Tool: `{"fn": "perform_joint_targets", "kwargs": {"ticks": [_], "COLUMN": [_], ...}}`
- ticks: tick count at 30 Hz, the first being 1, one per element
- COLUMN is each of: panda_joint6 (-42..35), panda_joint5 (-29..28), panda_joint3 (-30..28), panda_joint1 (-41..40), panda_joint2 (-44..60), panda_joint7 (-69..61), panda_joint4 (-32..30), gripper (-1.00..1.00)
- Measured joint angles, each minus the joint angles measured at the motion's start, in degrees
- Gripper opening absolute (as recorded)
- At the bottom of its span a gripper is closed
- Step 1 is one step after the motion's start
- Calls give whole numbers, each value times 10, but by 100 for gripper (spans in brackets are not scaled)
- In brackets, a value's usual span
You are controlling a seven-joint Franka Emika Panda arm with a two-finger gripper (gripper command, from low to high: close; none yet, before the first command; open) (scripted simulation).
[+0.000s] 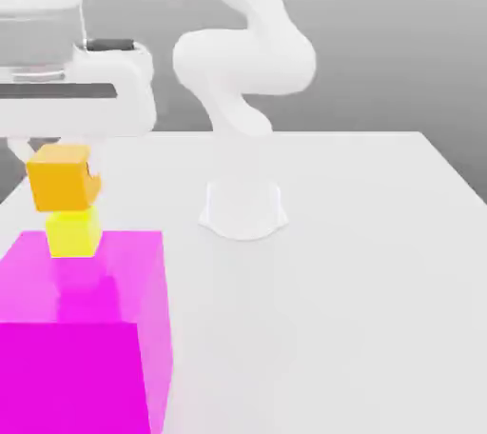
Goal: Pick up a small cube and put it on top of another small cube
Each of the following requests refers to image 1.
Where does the large magenta box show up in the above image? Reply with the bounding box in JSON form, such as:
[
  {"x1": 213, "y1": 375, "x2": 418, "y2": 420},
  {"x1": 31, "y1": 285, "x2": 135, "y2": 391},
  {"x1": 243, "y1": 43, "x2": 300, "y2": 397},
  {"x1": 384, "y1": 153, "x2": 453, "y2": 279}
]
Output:
[{"x1": 0, "y1": 229, "x2": 175, "y2": 434}]

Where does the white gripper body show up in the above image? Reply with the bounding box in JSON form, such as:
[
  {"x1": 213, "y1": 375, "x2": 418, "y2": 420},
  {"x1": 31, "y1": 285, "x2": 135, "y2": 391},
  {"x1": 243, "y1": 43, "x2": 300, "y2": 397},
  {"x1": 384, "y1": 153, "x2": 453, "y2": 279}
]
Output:
[{"x1": 0, "y1": 59, "x2": 158, "y2": 139}]

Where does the small orange cube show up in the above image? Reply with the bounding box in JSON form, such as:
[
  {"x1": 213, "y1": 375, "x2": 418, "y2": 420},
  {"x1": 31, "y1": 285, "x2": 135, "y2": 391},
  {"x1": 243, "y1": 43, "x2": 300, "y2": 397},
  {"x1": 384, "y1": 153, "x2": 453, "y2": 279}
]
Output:
[{"x1": 25, "y1": 143, "x2": 95, "y2": 213}]

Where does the small yellow cube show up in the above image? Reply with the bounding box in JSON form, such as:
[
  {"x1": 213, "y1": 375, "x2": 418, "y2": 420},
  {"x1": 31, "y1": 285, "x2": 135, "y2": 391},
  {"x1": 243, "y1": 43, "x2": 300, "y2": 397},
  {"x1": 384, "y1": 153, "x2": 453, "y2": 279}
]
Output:
[{"x1": 45, "y1": 207, "x2": 103, "y2": 260}]

